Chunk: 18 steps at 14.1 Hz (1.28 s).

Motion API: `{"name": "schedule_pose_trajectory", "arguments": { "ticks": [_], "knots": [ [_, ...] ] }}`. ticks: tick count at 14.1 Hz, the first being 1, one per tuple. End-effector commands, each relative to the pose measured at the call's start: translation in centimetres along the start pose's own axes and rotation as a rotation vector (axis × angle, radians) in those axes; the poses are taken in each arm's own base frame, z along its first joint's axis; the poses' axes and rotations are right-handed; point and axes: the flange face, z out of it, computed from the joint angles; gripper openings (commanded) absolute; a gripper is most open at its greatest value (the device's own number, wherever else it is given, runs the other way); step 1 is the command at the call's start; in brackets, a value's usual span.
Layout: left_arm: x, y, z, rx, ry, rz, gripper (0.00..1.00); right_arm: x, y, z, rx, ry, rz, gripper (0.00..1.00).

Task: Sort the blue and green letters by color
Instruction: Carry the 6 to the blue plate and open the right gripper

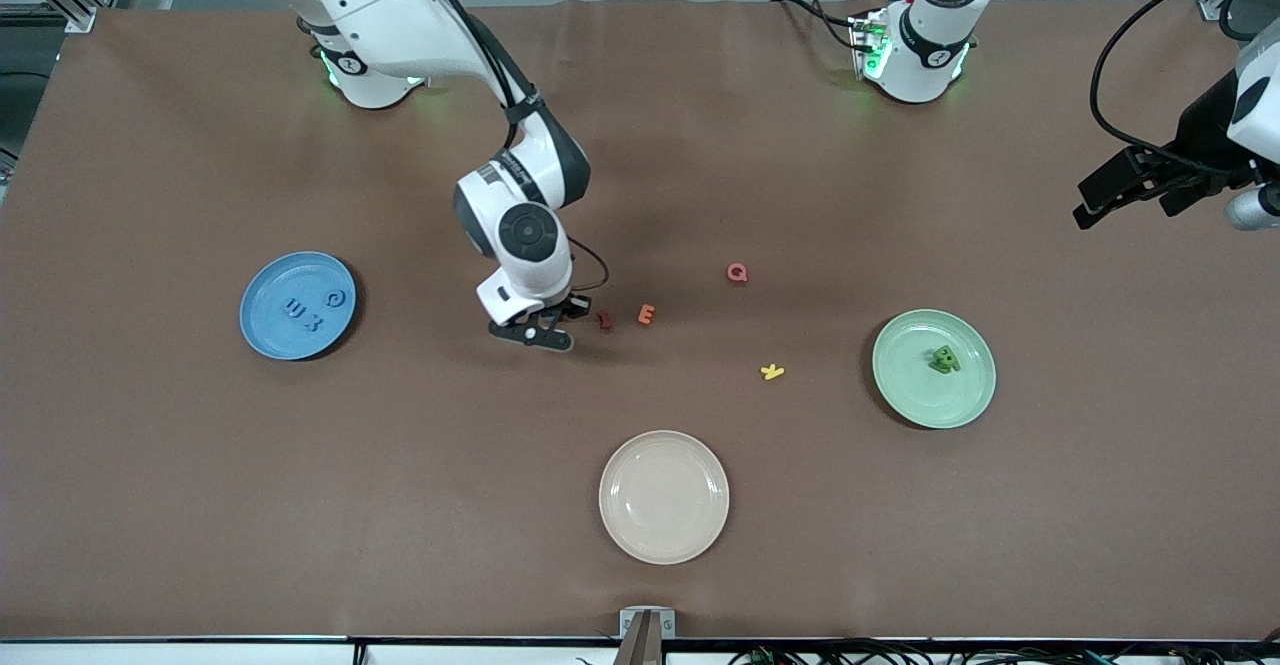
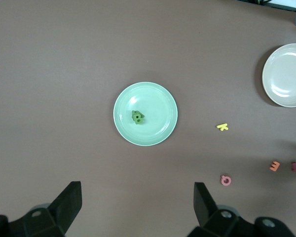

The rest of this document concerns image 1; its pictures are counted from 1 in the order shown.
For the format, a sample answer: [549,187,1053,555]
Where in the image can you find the blue plate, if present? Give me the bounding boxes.
[239,251,358,362]

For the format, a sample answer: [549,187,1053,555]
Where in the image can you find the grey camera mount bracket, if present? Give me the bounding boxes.
[612,607,676,665]

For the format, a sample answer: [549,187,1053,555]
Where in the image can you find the green plate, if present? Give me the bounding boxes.
[872,309,998,431]

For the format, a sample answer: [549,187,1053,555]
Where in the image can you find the brown table mat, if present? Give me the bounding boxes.
[0,0,1280,643]

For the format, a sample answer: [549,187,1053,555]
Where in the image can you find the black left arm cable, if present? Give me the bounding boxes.
[1090,0,1261,161]

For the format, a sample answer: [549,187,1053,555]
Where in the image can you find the beige plate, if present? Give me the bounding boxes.
[598,430,731,566]

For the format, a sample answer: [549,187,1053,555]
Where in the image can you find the white table edge rail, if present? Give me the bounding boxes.
[0,638,1280,665]

